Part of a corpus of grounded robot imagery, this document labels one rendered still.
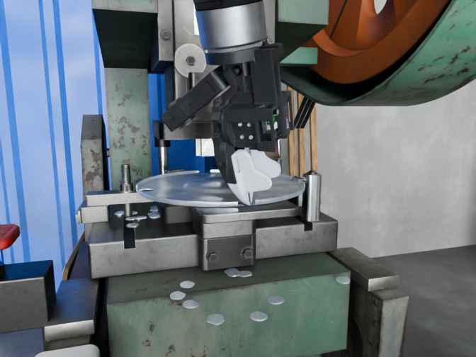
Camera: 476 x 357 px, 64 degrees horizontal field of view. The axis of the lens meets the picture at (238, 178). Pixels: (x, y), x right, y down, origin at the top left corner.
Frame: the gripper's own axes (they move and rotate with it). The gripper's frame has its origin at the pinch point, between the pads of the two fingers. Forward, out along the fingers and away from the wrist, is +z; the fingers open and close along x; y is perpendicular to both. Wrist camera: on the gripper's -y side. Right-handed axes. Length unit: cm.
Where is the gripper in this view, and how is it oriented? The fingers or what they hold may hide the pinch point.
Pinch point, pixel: (242, 195)
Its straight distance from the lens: 53.3
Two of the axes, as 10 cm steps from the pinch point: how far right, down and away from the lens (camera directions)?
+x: 4.2, -4.7, 7.7
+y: 9.0, 0.8, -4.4
